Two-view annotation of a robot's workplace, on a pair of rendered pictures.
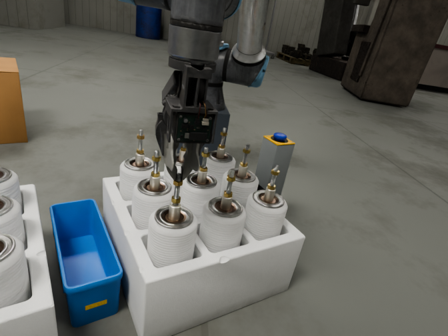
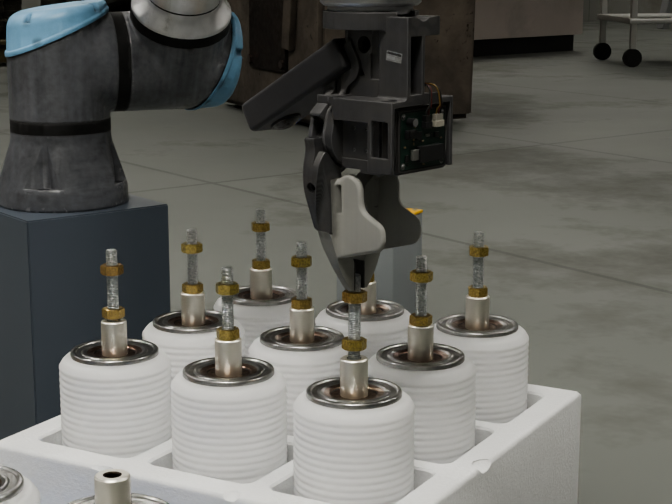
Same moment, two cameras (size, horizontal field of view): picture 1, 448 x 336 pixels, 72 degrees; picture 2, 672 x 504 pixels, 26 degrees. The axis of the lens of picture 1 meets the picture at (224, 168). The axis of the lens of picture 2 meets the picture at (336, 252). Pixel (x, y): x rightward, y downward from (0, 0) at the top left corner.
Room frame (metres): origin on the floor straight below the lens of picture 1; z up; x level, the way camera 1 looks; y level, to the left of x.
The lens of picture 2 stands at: (-0.48, 0.58, 0.60)
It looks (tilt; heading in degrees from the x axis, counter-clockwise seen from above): 12 degrees down; 334
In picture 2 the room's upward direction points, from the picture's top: straight up
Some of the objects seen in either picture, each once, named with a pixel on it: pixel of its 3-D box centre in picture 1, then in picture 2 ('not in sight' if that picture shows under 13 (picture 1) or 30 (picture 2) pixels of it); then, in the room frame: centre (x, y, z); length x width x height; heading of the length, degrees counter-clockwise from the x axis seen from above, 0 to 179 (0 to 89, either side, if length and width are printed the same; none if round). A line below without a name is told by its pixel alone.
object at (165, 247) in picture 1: (170, 252); (353, 503); (0.49, 0.08, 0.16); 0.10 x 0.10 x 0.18
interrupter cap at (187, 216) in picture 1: (174, 217); (353, 393); (0.49, 0.08, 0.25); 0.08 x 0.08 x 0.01
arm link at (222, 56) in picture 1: (212, 61); (64, 59); (1.17, 0.11, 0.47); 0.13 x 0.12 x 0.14; 82
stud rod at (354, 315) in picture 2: (177, 191); (354, 321); (0.49, 0.08, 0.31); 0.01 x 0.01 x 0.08
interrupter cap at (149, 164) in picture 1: (139, 163); (114, 353); (0.69, 0.21, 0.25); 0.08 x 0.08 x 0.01
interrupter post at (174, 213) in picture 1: (175, 211); (353, 378); (0.49, 0.08, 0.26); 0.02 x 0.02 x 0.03
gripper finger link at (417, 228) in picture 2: (193, 161); (389, 228); (0.48, 0.06, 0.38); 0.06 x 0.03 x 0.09; 21
